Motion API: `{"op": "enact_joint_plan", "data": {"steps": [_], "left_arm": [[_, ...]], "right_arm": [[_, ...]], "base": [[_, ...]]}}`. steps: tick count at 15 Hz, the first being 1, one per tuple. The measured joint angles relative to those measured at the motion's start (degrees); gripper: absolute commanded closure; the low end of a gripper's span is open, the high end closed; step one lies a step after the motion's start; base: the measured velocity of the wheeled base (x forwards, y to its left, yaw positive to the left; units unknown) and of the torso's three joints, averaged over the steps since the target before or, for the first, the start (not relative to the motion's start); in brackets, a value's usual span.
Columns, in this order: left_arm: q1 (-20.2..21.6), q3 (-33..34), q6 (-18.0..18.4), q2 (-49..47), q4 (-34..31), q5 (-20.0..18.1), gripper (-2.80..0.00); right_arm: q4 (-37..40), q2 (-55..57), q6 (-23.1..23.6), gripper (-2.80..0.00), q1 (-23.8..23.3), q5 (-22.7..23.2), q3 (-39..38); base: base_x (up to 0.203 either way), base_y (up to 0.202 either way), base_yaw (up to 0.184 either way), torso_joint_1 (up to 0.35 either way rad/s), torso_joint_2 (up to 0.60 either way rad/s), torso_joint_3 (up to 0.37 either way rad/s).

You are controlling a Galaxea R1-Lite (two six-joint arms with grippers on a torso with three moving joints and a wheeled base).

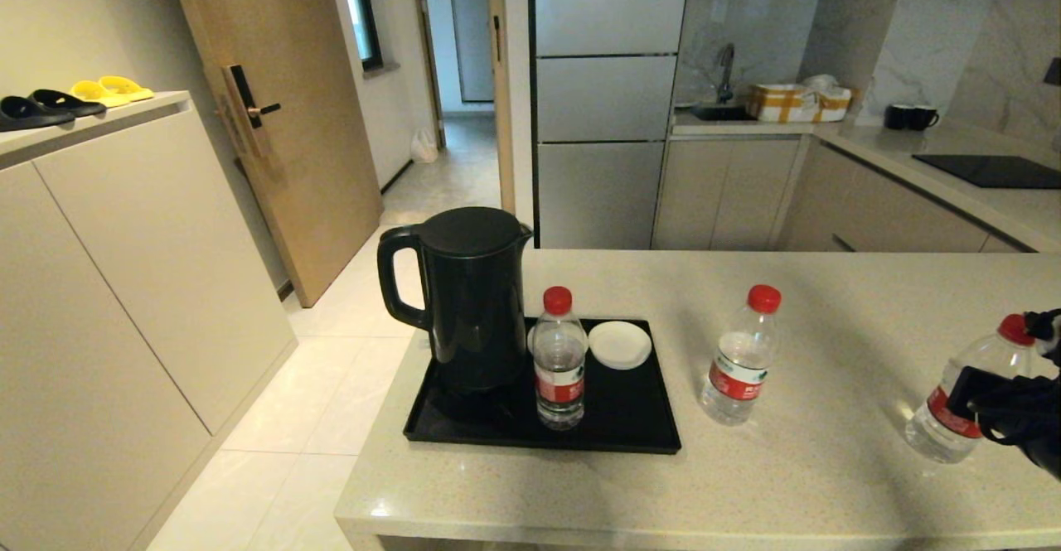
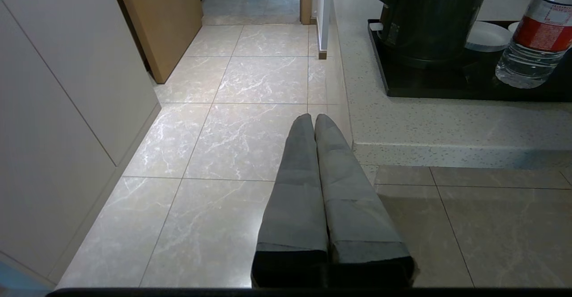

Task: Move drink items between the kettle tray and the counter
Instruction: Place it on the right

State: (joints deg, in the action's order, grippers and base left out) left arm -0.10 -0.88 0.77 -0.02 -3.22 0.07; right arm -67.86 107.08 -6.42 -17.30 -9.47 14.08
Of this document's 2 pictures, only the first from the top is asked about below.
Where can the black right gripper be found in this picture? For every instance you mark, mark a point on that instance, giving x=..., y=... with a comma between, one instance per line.
x=1019, y=410

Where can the clear water bottle red cap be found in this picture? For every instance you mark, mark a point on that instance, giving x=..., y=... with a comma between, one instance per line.
x=937, y=427
x=559, y=393
x=738, y=369

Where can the black electric kettle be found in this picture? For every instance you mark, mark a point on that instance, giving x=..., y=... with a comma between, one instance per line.
x=472, y=311

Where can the black induction cooktop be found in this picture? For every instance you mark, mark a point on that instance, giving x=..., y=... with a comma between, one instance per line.
x=995, y=170

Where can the black mug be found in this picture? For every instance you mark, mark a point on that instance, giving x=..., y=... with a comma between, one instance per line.
x=895, y=116
x=922, y=117

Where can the beige kitchen cabinet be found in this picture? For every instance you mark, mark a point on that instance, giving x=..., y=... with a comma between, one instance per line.
x=746, y=186

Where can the white cloth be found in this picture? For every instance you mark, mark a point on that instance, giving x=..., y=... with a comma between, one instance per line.
x=821, y=83

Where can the yellow white checked basket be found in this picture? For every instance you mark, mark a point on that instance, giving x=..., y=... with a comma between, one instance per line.
x=779, y=102

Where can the small white saucer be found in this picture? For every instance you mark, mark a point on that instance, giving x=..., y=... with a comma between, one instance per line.
x=532, y=340
x=620, y=344

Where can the dark kitchen sink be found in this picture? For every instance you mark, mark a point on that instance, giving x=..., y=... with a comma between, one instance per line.
x=721, y=111

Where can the metal kitchen faucet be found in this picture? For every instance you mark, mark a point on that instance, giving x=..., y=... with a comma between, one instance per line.
x=726, y=70

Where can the silver refrigerator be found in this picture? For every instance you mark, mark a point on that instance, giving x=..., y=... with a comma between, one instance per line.
x=605, y=95

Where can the black rectangular tray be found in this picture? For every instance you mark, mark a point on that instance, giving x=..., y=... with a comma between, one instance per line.
x=497, y=431

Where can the white plastic bag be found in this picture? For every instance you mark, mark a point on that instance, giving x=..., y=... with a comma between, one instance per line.
x=423, y=145

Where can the grey hallway door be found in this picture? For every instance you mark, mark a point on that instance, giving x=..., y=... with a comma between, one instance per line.
x=472, y=29

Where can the brown wooden door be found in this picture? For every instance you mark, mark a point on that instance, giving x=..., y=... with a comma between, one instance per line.
x=307, y=161

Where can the dark framed window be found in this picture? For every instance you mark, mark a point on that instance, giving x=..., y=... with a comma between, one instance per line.
x=365, y=12

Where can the beige shoe cabinet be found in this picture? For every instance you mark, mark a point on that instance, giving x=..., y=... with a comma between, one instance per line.
x=124, y=286

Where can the yellow slipper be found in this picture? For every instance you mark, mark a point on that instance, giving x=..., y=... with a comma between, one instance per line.
x=95, y=92
x=124, y=86

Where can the black slipper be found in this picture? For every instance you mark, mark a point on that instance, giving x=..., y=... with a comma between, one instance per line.
x=66, y=102
x=25, y=112

